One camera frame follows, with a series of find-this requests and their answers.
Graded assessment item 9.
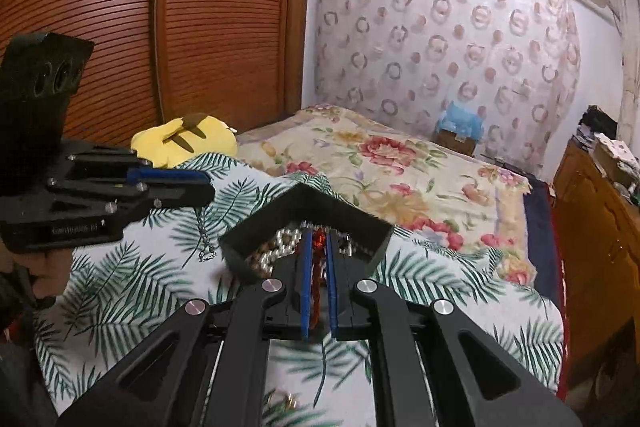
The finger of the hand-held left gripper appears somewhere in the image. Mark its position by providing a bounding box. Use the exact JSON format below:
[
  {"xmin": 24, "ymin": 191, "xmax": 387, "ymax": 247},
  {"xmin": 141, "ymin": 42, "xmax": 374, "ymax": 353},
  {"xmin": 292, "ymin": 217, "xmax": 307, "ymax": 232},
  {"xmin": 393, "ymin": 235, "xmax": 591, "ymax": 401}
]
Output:
[
  {"xmin": 47, "ymin": 179, "xmax": 217, "ymax": 229},
  {"xmin": 65, "ymin": 147, "xmax": 212, "ymax": 188}
]

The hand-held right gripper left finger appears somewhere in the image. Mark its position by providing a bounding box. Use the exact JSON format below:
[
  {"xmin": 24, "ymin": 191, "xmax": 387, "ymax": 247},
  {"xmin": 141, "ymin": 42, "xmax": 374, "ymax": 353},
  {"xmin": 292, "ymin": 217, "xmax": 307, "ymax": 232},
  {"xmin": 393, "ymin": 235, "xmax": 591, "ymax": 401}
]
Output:
[{"xmin": 57, "ymin": 227, "xmax": 314, "ymax": 427}]

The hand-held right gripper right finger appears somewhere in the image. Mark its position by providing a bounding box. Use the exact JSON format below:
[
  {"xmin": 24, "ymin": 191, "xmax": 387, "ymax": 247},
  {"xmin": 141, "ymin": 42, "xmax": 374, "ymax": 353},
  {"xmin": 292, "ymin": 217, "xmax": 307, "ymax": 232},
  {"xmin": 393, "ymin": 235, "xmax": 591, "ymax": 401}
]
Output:
[{"xmin": 325, "ymin": 229, "xmax": 585, "ymax": 427}]

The red string bracelet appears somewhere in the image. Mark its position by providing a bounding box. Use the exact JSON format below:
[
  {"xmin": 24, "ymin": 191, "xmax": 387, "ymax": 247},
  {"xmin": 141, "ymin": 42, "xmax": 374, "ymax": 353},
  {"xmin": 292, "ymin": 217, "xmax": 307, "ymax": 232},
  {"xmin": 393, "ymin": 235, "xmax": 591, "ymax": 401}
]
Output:
[{"xmin": 309, "ymin": 227, "xmax": 329, "ymax": 335}]

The white pearl necklace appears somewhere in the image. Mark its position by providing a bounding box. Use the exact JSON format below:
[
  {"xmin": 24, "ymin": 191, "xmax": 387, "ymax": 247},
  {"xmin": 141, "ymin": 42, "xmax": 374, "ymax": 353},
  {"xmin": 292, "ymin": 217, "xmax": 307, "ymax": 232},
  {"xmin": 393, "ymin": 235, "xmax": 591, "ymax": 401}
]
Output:
[{"xmin": 252, "ymin": 228, "xmax": 302, "ymax": 279}]

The silver chain pendant necklace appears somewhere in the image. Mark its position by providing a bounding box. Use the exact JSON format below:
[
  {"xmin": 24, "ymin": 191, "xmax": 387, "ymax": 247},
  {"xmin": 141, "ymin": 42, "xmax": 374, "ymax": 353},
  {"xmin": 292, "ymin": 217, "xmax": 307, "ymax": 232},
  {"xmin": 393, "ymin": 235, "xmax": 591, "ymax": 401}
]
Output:
[{"xmin": 196, "ymin": 206, "xmax": 222, "ymax": 264}]

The black jewelry box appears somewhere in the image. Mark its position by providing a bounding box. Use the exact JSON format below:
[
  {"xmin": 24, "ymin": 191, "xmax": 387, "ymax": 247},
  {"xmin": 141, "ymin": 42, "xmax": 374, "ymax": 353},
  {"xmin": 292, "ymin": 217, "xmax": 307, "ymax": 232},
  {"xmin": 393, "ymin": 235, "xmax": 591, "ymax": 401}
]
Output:
[{"xmin": 218, "ymin": 183, "xmax": 396, "ymax": 284}]

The small gold jewelry piece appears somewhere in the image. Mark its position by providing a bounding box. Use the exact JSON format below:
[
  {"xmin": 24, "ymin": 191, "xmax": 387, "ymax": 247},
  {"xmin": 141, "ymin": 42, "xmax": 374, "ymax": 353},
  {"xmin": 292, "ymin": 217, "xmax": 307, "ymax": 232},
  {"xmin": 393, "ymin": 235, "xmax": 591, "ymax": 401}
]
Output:
[{"xmin": 269, "ymin": 388, "xmax": 302, "ymax": 414}]

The person's left hand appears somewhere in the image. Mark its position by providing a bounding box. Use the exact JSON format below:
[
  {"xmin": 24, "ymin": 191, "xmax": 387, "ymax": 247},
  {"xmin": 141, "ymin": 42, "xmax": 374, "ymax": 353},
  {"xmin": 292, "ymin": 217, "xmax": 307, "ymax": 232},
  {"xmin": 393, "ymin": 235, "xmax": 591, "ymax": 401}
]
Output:
[{"xmin": 12, "ymin": 243, "xmax": 75, "ymax": 299}]

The yellow plush toy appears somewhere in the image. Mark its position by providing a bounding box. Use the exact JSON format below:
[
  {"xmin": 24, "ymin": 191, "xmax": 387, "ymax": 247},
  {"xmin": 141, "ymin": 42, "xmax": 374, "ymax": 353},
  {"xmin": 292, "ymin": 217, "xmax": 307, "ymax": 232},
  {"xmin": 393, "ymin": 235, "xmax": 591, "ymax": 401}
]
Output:
[{"xmin": 131, "ymin": 113, "xmax": 239, "ymax": 169}]

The green leaf print cloth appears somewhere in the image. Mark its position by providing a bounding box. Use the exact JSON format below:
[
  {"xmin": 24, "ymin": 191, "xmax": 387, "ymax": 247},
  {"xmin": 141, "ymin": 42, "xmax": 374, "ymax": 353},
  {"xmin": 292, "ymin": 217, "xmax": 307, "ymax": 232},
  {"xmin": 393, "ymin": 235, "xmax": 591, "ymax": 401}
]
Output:
[{"xmin": 31, "ymin": 151, "xmax": 567, "ymax": 427}]

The floral blanket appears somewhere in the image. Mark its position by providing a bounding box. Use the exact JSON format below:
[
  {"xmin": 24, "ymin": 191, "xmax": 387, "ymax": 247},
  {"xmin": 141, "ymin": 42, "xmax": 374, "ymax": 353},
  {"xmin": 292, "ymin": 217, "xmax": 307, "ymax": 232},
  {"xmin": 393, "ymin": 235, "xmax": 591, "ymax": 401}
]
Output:
[{"xmin": 237, "ymin": 103, "xmax": 535, "ymax": 289}]

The brown slatted wooden wardrobe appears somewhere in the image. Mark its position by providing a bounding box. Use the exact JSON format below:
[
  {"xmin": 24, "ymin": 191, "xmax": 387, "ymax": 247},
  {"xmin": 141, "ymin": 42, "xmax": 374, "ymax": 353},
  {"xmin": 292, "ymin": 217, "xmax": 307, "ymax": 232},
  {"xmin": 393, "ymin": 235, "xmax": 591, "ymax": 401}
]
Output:
[{"xmin": 0, "ymin": 0, "xmax": 314, "ymax": 150}]

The brown cardboard box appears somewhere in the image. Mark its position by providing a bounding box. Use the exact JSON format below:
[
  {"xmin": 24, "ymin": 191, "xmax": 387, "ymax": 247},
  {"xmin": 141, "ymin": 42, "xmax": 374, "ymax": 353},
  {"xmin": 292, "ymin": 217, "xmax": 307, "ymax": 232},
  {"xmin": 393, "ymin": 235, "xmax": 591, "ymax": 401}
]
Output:
[{"xmin": 438, "ymin": 129, "xmax": 477, "ymax": 156}]

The blue plush toy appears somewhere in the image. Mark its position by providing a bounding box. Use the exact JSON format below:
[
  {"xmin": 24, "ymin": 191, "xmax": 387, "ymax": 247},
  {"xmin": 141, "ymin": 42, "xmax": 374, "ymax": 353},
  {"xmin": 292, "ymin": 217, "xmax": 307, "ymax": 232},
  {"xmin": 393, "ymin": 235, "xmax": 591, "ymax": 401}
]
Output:
[{"xmin": 436, "ymin": 99, "xmax": 484, "ymax": 142}]

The dark blue blanket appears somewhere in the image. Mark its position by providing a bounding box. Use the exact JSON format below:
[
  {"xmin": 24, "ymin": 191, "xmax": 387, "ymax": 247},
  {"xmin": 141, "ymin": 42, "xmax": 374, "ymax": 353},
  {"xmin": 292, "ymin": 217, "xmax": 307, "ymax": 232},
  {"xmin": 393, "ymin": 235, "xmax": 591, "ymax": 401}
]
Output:
[{"xmin": 521, "ymin": 176, "xmax": 557, "ymax": 295}]

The circle pattern sheer curtain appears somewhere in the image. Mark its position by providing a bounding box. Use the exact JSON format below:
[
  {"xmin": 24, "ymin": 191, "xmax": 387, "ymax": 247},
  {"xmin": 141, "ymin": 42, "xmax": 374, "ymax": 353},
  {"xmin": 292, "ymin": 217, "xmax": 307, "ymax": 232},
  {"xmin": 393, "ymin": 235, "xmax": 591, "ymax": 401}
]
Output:
[{"xmin": 312, "ymin": 0, "xmax": 582, "ymax": 170}]

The wooden sideboard cabinet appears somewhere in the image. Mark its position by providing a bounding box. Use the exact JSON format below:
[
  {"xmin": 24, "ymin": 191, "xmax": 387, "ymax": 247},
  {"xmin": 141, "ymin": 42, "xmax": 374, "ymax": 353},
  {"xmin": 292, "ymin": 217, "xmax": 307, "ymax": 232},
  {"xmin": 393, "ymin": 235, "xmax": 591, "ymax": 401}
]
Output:
[{"xmin": 551, "ymin": 138, "xmax": 640, "ymax": 343}]

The stack of dark clothes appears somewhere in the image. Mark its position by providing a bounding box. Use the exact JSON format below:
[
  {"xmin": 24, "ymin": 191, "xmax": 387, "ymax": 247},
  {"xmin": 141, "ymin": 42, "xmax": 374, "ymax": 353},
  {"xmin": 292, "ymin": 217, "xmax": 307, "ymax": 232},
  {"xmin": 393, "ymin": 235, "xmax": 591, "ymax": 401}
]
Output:
[{"xmin": 574, "ymin": 105, "xmax": 619, "ymax": 148}]

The cardboard tray with white cloth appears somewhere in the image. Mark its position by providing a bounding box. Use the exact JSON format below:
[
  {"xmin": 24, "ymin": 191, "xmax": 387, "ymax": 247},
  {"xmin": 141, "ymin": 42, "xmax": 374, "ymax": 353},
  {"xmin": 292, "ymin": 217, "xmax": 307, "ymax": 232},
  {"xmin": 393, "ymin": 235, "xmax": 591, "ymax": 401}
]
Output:
[{"xmin": 592, "ymin": 132, "xmax": 640, "ymax": 190}]

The beige tied drape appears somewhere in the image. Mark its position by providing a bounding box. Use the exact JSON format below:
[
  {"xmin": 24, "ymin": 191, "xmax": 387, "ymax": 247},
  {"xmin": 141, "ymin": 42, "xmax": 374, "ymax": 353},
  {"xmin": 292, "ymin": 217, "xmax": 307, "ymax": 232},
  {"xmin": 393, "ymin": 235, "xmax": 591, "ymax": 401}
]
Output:
[{"xmin": 616, "ymin": 0, "xmax": 640, "ymax": 144}]

